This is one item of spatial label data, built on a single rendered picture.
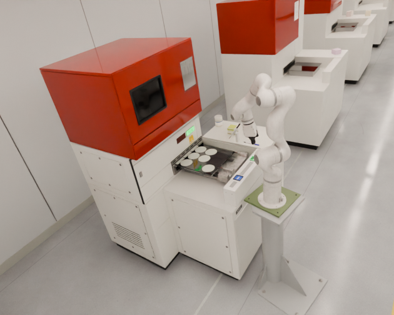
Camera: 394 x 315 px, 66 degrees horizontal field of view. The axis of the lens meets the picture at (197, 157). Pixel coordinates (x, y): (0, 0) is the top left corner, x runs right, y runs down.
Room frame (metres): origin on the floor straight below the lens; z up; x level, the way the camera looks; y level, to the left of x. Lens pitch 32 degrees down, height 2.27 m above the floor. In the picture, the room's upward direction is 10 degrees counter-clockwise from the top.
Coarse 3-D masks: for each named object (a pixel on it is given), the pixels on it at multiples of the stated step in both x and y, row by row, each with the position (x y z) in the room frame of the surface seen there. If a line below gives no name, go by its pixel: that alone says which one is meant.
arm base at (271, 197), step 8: (264, 184) 1.57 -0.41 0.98; (272, 184) 1.53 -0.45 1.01; (280, 184) 1.54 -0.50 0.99; (264, 192) 1.57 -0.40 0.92; (272, 192) 1.53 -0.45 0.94; (280, 192) 1.54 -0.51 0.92; (264, 200) 1.57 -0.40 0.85; (272, 200) 1.52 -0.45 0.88; (280, 200) 1.53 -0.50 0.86; (272, 208) 1.49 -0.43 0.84
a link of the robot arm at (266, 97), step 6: (258, 78) 1.70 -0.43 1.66; (264, 78) 1.67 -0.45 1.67; (270, 78) 1.67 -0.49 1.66; (252, 84) 1.76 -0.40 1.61; (258, 84) 1.68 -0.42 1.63; (264, 84) 1.60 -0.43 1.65; (270, 84) 1.65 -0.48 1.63; (252, 90) 1.76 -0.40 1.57; (258, 90) 1.59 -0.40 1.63; (264, 90) 1.56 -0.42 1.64; (270, 90) 1.56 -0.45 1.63; (258, 96) 1.55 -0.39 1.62; (264, 96) 1.53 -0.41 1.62; (270, 96) 1.52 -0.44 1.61; (258, 102) 1.54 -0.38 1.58; (264, 102) 1.51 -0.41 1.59; (270, 102) 1.51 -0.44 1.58
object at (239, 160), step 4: (240, 156) 2.11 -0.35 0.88; (236, 160) 2.06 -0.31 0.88; (240, 160) 2.05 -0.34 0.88; (244, 160) 2.05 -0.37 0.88; (232, 164) 2.01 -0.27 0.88; (236, 164) 2.00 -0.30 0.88; (240, 164) 1.99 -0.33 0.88; (236, 168) 1.95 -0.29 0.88; (224, 172) 1.92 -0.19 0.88; (228, 172) 1.91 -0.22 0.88; (232, 176) 1.89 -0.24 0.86; (220, 180) 1.86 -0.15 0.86; (224, 180) 1.84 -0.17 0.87; (228, 180) 1.84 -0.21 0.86
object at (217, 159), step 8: (192, 152) 2.26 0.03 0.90; (200, 152) 2.24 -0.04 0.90; (216, 152) 2.20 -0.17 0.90; (224, 152) 2.18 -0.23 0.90; (192, 160) 2.15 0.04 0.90; (216, 160) 2.08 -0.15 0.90; (224, 160) 2.06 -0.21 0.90; (192, 168) 2.03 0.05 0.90; (200, 168) 2.01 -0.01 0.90; (216, 168) 1.97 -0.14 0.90
